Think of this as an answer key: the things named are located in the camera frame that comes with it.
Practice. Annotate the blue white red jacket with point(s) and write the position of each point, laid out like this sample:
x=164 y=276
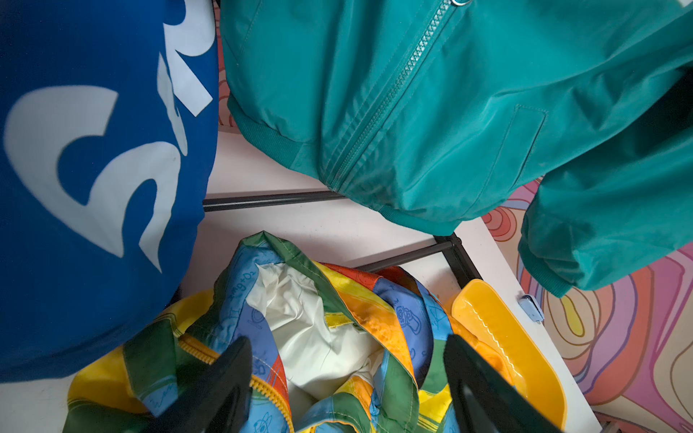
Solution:
x=108 y=136

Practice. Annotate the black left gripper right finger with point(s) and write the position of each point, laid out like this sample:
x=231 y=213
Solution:
x=482 y=401

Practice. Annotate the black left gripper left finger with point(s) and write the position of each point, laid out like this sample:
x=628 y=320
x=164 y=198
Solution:
x=218 y=402

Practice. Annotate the rainbow patchwork jacket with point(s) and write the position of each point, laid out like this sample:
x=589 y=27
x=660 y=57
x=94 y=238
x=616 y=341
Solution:
x=333 y=350

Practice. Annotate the yellow plastic tray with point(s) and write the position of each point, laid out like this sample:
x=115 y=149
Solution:
x=480 y=309

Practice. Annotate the blue clothespin on table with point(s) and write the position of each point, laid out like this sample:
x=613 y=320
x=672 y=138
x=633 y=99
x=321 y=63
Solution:
x=531 y=308

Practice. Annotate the teal green jacket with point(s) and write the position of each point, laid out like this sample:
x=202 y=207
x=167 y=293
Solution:
x=433 y=113

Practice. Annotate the black clothes rack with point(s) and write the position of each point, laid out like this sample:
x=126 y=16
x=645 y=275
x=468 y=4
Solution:
x=454 y=252

